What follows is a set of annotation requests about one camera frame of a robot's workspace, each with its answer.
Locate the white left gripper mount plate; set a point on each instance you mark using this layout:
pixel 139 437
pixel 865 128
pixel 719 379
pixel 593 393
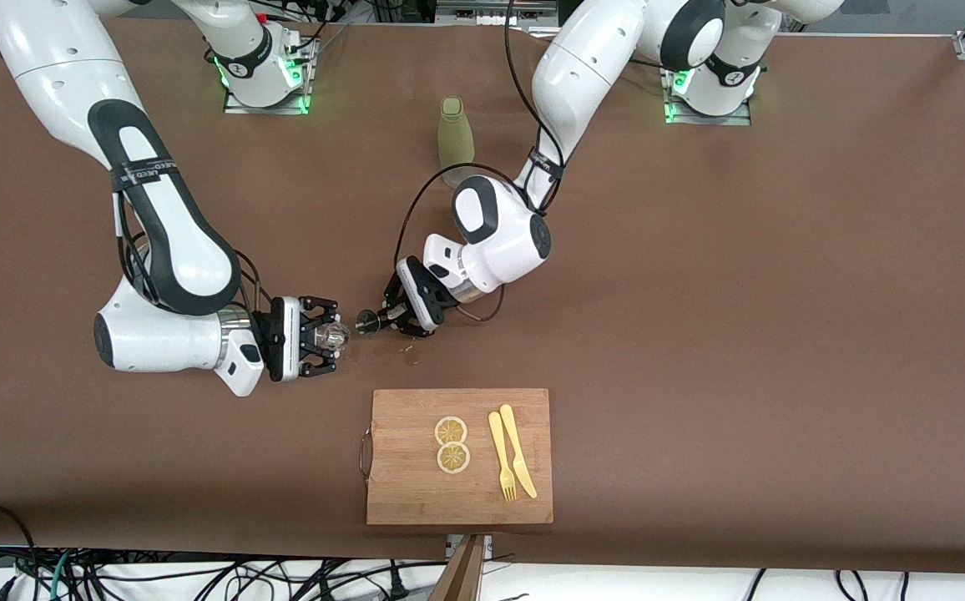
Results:
pixel 421 292

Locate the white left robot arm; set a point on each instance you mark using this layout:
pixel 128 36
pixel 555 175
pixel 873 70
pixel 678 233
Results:
pixel 583 75

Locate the wooden cutting board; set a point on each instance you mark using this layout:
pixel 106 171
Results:
pixel 407 484

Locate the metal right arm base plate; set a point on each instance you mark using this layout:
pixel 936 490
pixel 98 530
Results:
pixel 270 109

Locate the grey electronics box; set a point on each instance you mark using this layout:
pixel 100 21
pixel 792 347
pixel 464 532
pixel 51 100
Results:
pixel 482 12

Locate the yellow plastic knife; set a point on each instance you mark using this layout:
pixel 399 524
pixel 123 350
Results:
pixel 509 426

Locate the white gripper mount plate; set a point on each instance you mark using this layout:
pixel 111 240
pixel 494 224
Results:
pixel 421 292
pixel 286 338

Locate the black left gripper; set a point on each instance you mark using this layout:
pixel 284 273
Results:
pixel 417 296

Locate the wooden camera post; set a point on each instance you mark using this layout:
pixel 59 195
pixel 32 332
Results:
pixel 462 576

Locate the metal jigger measuring cup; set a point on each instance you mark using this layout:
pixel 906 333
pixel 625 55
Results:
pixel 366 320

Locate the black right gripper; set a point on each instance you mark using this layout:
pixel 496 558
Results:
pixel 292 338

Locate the yellow plastic fork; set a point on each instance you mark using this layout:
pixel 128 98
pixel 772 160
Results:
pixel 497 438

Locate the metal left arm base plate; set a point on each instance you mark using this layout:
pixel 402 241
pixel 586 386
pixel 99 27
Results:
pixel 708 119

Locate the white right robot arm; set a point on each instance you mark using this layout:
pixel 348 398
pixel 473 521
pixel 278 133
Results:
pixel 174 250

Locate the green sleeved glass bottle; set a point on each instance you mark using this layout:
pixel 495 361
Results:
pixel 456 133

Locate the white right gripper mount plate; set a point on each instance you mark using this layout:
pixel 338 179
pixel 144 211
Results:
pixel 286 338

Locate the small clear glass shaker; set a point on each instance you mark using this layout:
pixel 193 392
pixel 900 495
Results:
pixel 334 336

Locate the lemon slice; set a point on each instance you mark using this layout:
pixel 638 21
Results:
pixel 453 457
pixel 451 431

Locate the brown table mat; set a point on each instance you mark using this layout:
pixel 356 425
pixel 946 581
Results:
pixel 699 334

